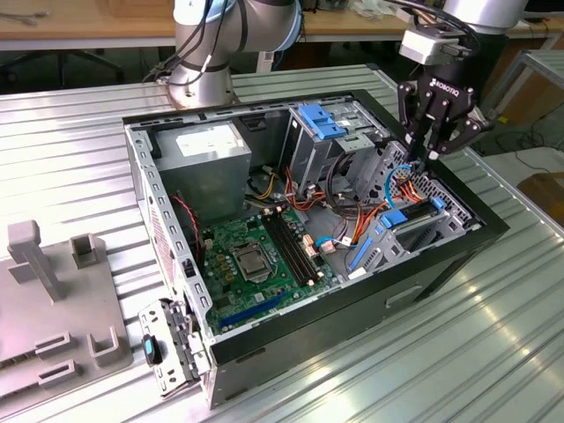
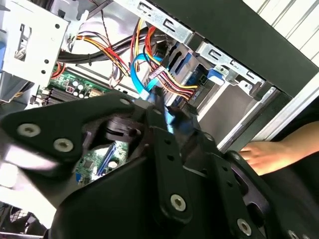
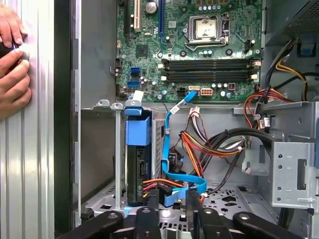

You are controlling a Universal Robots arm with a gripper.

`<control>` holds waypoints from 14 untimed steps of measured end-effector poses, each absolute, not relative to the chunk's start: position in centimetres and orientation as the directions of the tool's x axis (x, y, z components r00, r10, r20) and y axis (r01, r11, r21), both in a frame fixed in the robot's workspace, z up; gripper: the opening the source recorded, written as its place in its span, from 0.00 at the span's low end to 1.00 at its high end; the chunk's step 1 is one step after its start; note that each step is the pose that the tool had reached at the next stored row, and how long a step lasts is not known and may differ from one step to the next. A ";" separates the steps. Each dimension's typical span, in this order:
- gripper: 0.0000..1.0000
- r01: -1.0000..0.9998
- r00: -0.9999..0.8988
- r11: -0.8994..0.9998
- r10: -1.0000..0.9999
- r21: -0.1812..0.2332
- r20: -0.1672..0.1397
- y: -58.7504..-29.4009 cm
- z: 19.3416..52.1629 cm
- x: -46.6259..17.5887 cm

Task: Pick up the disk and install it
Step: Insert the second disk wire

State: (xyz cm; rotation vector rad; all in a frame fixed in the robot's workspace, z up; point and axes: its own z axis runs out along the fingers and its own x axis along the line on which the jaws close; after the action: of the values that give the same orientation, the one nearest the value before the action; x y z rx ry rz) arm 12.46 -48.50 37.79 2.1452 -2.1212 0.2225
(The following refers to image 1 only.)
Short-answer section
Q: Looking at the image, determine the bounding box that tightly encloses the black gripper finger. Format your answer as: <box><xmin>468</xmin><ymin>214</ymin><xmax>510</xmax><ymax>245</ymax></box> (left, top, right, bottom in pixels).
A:
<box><xmin>423</xmin><ymin>109</ymin><xmax>495</xmax><ymax>177</ymax></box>
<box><xmin>397</xmin><ymin>81</ymin><xmax>435</xmax><ymax>175</ymax></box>

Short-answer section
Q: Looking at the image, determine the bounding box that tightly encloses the orange power wire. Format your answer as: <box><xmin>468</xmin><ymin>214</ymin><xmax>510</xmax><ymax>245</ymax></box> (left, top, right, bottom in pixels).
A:
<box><xmin>352</xmin><ymin>161</ymin><xmax>427</xmax><ymax>248</ymax></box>

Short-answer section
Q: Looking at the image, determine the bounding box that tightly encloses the grey metal disk bay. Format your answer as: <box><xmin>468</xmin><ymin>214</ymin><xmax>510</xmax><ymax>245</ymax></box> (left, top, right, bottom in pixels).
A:
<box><xmin>347</xmin><ymin>197</ymin><xmax>479</xmax><ymax>281</ymax></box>

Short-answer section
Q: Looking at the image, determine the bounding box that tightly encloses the blue plastic bay latch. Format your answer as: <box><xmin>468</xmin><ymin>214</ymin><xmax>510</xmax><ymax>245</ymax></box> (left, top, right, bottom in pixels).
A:
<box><xmin>297</xmin><ymin>103</ymin><xmax>335</xmax><ymax>129</ymax></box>
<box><xmin>315</xmin><ymin>122</ymin><xmax>350</xmax><ymax>141</ymax></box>

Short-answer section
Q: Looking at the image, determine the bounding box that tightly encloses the brown cardboard box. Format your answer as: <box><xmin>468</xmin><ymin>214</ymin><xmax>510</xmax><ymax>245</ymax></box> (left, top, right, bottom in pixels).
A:
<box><xmin>488</xmin><ymin>37</ymin><xmax>564</xmax><ymax>125</ymax></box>

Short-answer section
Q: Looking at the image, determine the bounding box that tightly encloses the brown wooden board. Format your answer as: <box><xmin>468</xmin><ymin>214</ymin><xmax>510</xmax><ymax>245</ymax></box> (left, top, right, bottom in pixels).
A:
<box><xmin>517</xmin><ymin>172</ymin><xmax>564</xmax><ymax>221</ymax></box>

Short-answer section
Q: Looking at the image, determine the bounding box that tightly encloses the grey metal drive cage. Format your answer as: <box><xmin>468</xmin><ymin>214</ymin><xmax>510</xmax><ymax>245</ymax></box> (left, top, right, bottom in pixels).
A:
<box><xmin>281</xmin><ymin>99</ymin><xmax>391</xmax><ymax>197</ymax></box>

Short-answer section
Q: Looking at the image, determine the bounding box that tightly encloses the black RAM slot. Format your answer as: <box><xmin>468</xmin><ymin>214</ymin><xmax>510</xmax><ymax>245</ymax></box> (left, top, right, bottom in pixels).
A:
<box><xmin>282</xmin><ymin>210</ymin><xmax>319</xmax><ymax>279</ymax></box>
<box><xmin>263</xmin><ymin>214</ymin><xmax>308</xmax><ymax>287</ymax></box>
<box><xmin>276</xmin><ymin>211</ymin><xmax>315</xmax><ymax>282</ymax></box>
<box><xmin>269</xmin><ymin>212</ymin><xmax>312</xmax><ymax>286</ymax></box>

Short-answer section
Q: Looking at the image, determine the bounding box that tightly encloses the grey power supply unit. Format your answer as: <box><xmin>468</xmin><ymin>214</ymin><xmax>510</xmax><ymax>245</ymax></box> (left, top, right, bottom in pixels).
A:
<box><xmin>152</xmin><ymin>121</ymin><xmax>253</xmax><ymax>226</ymax></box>

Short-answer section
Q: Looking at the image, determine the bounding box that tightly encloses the silver CPU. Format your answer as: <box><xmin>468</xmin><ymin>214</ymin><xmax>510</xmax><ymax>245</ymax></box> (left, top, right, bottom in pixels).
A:
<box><xmin>239</xmin><ymin>254</ymin><xmax>265</xmax><ymax>278</ymax></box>

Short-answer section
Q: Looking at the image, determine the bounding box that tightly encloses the black open PC case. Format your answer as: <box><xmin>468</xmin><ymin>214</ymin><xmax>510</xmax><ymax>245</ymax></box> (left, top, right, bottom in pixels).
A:
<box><xmin>121</xmin><ymin>87</ymin><xmax>511</xmax><ymax>411</ymax></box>

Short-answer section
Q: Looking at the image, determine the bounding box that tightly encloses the CPU socket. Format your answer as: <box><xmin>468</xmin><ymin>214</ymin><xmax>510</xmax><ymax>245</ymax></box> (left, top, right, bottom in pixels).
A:
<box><xmin>229</xmin><ymin>246</ymin><xmax>273</xmax><ymax>284</ymax></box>

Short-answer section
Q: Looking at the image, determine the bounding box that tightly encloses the green motherboard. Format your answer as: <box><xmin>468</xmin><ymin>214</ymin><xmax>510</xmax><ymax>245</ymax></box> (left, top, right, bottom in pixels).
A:
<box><xmin>200</xmin><ymin>206</ymin><xmax>343</xmax><ymax>334</ymax></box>

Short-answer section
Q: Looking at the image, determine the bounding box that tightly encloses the black case fan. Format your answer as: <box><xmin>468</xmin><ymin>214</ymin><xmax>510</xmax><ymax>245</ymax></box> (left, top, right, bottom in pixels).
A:
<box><xmin>174</xmin><ymin>189</ymin><xmax>204</xmax><ymax>265</ymax></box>

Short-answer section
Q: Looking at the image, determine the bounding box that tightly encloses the blue expansion slot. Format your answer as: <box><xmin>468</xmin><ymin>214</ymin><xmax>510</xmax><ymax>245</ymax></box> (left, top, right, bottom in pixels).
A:
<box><xmin>219</xmin><ymin>295</ymin><xmax>287</xmax><ymax>330</ymax></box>

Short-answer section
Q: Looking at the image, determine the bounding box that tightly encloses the black office chair base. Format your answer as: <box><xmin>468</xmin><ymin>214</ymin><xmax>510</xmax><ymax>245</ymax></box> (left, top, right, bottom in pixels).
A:
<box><xmin>56</xmin><ymin>48</ymin><xmax>129</xmax><ymax>85</ymax></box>

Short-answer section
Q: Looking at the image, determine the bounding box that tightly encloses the black blue latch tab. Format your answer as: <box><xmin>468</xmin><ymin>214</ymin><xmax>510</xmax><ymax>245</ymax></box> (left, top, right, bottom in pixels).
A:
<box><xmin>140</xmin><ymin>334</ymin><xmax>162</xmax><ymax>365</ymax></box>

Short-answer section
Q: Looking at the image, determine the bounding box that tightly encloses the grey parts rack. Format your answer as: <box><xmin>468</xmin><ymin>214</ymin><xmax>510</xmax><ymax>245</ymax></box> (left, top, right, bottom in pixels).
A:
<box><xmin>0</xmin><ymin>219</ymin><xmax>134</xmax><ymax>393</ymax></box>

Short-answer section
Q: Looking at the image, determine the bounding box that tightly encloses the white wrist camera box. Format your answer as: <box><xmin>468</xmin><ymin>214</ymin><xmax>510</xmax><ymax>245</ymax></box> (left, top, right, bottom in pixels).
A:
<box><xmin>399</xmin><ymin>26</ymin><xmax>462</xmax><ymax>65</ymax></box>

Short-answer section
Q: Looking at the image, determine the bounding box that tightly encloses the blue data wire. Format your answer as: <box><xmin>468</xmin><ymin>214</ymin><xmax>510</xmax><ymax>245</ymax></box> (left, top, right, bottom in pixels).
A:
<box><xmin>315</xmin><ymin>163</ymin><xmax>419</xmax><ymax>250</ymax></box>

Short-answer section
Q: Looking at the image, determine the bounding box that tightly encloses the thick black cable loop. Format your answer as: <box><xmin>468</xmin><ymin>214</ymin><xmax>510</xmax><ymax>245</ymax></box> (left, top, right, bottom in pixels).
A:
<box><xmin>326</xmin><ymin>153</ymin><xmax>381</xmax><ymax>216</ymax></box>

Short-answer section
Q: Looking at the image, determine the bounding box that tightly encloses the wooden desk white frame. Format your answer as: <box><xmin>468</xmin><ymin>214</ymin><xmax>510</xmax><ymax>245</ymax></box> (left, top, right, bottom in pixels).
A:
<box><xmin>302</xmin><ymin>0</ymin><xmax>564</xmax><ymax>45</ymax></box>
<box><xmin>0</xmin><ymin>0</ymin><xmax>177</xmax><ymax>52</ymax></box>

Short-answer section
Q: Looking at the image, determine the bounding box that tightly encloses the red orange wire bundle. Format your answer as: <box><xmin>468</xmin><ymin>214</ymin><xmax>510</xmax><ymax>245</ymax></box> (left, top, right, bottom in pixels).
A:
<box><xmin>281</xmin><ymin>167</ymin><xmax>336</xmax><ymax>213</ymax></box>

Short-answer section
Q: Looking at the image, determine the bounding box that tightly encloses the yellow wire bundle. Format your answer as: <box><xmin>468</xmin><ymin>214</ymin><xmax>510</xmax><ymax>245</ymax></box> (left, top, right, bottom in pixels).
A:
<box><xmin>247</xmin><ymin>172</ymin><xmax>278</xmax><ymax>202</ymax></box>

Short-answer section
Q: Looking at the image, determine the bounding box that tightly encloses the red black twisted wire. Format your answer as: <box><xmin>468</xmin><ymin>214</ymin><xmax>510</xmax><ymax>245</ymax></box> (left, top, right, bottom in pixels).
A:
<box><xmin>169</xmin><ymin>195</ymin><xmax>203</xmax><ymax>262</ymax></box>

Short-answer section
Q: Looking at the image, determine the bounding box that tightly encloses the metal slot bracket cover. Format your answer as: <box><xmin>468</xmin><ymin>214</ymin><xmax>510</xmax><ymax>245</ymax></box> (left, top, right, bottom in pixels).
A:
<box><xmin>137</xmin><ymin>297</ymin><xmax>212</xmax><ymax>397</ymax></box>

